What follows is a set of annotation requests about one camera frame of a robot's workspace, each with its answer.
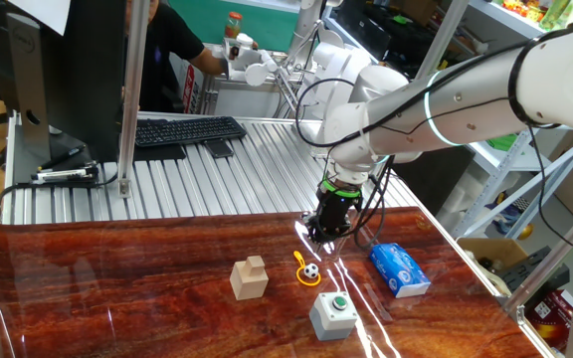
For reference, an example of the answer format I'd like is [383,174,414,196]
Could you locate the black table cable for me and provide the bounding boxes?
[0,171,121,223]

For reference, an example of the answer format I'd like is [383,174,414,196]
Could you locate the red and yellow toys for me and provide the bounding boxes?
[502,0,541,22]

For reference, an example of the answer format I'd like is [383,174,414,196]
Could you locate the white metal shelf rack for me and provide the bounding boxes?
[435,0,573,240]

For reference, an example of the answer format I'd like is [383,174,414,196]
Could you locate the red printed box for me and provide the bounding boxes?
[524,289,573,352]

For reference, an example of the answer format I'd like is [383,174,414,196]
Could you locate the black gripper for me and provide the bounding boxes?
[301,190,363,246]

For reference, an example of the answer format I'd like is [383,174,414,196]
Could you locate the wood grain table mat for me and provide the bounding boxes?
[0,206,549,358]

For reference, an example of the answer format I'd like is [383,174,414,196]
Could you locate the orange jar with red lid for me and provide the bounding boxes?
[224,11,244,40]

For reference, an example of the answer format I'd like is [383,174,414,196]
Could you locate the silver monitor stand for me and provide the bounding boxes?
[5,12,64,163]

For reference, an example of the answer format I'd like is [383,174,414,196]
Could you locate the aluminium flight case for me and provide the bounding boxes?
[199,72,292,119]

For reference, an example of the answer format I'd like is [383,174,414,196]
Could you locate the black pen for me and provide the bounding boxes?
[37,143,88,173]

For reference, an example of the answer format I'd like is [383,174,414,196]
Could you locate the black plastic case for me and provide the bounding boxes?
[494,246,571,294]

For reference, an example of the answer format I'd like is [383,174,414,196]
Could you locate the red and white sign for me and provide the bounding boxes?
[181,63,198,114]

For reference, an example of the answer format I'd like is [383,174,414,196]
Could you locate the black computer monitor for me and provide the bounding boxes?
[0,0,128,163]

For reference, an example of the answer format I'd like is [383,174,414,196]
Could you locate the silver metal column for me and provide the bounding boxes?
[286,0,342,66]

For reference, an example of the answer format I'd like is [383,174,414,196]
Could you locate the stepped wooden block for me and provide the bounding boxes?
[229,255,271,301]

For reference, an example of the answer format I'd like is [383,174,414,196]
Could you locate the blue tissue pack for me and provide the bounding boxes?
[368,243,432,299]

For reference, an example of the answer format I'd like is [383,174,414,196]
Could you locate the black and white marker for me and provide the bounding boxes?
[30,163,99,184]

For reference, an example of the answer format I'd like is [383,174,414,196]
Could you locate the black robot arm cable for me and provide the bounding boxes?
[293,17,573,260]

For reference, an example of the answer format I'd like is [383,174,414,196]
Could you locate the black cabinet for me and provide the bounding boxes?
[395,146,476,215]

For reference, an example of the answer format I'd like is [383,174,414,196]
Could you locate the black smartphone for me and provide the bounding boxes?
[202,138,235,159]

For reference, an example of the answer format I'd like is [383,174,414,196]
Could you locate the white haptic teleoperation device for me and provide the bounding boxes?
[219,32,373,150]

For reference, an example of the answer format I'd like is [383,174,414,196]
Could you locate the person hand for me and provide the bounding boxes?
[219,49,234,79]

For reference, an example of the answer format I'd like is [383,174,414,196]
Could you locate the person in black shirt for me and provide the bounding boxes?
[124,0,207,114]

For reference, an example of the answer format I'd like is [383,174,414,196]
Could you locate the grey box with green button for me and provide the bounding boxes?
[308,291,359,342]

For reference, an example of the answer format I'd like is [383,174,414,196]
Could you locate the slanted aluminium frame post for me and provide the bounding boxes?
[413,0,470,81]
[502,208,573,319]

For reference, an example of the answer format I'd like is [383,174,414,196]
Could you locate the cardboard box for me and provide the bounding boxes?
[458,237,531,299]

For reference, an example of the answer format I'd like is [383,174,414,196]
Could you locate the black keyboard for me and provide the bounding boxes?
[134,115,248,149]

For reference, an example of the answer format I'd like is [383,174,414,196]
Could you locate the yellow bubble ring wand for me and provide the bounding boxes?
[292,250,322,287]

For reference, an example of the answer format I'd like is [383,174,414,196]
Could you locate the person forearm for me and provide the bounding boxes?
[189,47,228,76]

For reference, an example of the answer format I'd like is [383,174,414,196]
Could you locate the white paper sheet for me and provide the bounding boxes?
[6,0,73,37]

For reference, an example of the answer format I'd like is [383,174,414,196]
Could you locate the aluminium frame post with bracket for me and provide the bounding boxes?
[116,0,151,199]

